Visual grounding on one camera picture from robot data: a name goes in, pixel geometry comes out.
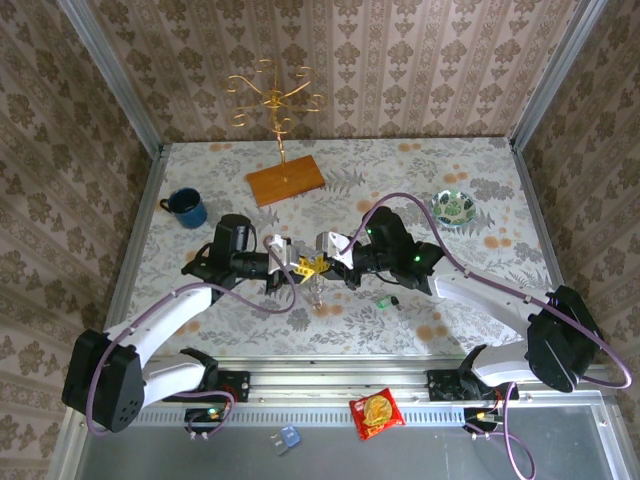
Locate beaded bracelet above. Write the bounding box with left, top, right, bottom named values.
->
left=305, top=277, right=327, bottom=312

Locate dark blue enamel mug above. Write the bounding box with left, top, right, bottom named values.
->
left=158, top=187, right=209, bottom=230

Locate green leaf pattern bowl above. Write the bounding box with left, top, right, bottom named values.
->
left=431, top=189, right=477, bottom=229

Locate gold jewelry stand wooden base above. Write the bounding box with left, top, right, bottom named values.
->
left=227, top=58, right=327, bottom=208

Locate aluminium table edge bar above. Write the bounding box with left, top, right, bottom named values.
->
left=102, top=349, right=589, bottom=374

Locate red snack packet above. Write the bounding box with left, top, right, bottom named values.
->
left=348, top=388, right=406, bottom=442

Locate black controller board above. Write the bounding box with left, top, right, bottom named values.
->
left=463, top=406, right=505, bottom=427
left=183, top=405, right=234, bottom=427

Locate aluminium table side rail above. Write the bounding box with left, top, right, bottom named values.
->
left=509, top=137, right=589, bottom=364
left=98, top=144, right=166, bottom=351

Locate aluminium mounting rail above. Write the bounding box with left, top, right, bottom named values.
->
left=248, top=370, right=431, bottom=405

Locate perforated metal cable duct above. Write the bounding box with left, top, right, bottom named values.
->
left=134, top=402, right=469, bottom=429

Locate aluminium frame post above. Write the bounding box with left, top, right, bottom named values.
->
left=508, top=0, right=604, bottom=151
left=55, top=0, right=166, bottom=157

